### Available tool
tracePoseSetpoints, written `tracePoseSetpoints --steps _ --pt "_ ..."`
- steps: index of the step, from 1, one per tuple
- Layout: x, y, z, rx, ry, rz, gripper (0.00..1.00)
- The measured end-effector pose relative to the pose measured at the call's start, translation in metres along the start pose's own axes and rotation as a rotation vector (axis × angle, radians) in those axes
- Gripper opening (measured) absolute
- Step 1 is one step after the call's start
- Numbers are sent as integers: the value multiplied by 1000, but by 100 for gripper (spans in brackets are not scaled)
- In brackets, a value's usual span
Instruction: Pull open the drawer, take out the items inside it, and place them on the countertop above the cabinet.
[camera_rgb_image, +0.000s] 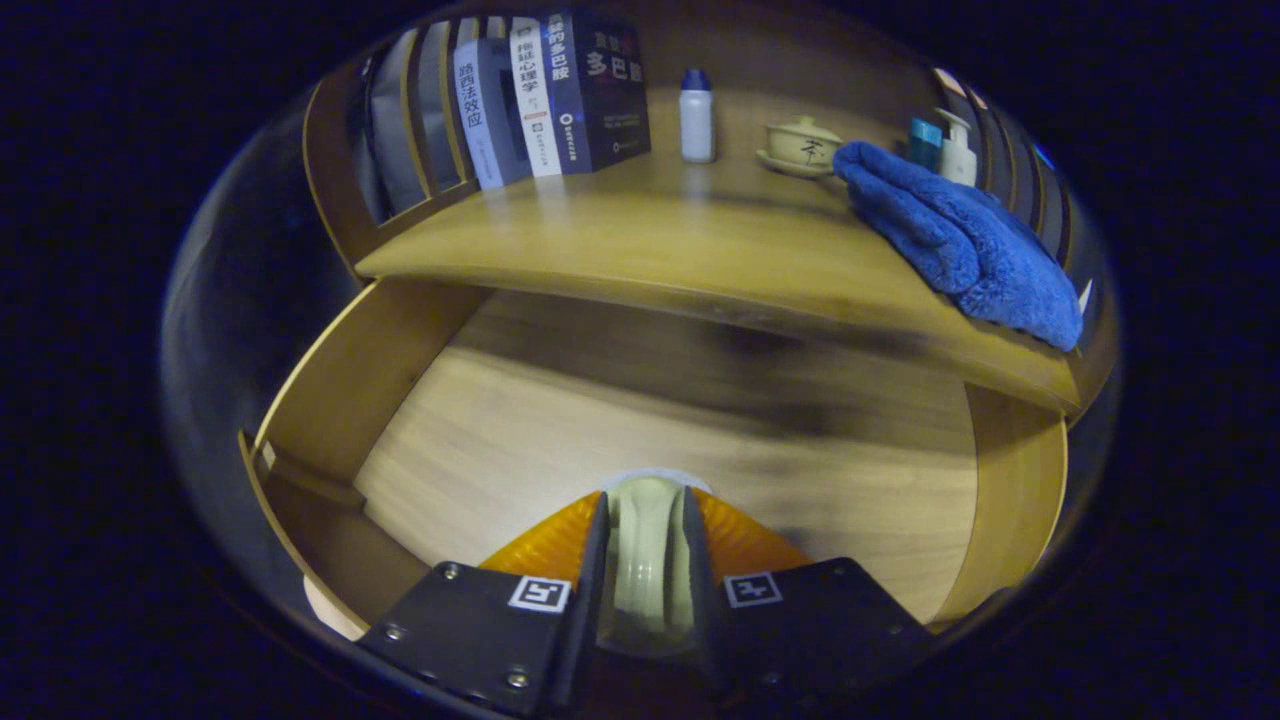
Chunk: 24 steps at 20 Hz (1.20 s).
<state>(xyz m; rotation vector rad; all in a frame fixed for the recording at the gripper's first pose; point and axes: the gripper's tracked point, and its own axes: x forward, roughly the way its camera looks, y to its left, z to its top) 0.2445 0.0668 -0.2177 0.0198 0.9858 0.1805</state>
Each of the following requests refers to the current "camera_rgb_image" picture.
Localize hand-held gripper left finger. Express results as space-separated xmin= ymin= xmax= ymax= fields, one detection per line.
xmin=355 ymin=489 xmax=612 ymax=717

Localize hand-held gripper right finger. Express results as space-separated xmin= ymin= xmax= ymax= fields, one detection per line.
xmin=683 ymin=487 xmax=938 ymax=707

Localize cream object with white base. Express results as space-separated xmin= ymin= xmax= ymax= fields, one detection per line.
xmin=598 ymin=468 xmax=713 ymax=656

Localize wooden drawer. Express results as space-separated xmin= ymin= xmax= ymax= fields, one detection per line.
xmin=238 ymin=275 xmax=1069 ymax=641

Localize wooden countertop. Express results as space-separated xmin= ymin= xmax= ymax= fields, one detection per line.
xmin=355 ymin=90 xmax=1086 ymax=416

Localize wooden cabinet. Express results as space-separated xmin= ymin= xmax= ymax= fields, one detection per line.
xmin=303 ymin=5 xmax=1121 ymax=421

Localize blue towel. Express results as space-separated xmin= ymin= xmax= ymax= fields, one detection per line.
xmin=832 ymin=140 xmax=1085 ymax=352

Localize beige lidded tea cup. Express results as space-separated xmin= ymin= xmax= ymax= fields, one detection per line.
xmin=756 ymin=115 xmax=844 ymax=181

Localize white pump bottle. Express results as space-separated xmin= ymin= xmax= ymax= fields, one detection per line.
xmin=934 ymin=107 xmax=979 ymax=188

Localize teal bottle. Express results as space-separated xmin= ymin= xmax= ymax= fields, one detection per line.
xmin=908 ymin=117 xmax=944 ymax=173

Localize light blue book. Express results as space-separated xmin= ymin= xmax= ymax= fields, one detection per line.
xmin=453 ymin=38 xmax=531 ymax=191

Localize white bottle with blue cap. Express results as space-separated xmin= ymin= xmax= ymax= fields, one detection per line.
xmin=679 ymin=68 xmax=717 ymax=164

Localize white book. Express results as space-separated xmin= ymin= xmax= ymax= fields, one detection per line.
xmin=509 ymin=15 xmax=564 ymax=179

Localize dark navy book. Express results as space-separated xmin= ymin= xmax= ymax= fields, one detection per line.
xmin=543 ymin=10 xmax=652 ymax=176

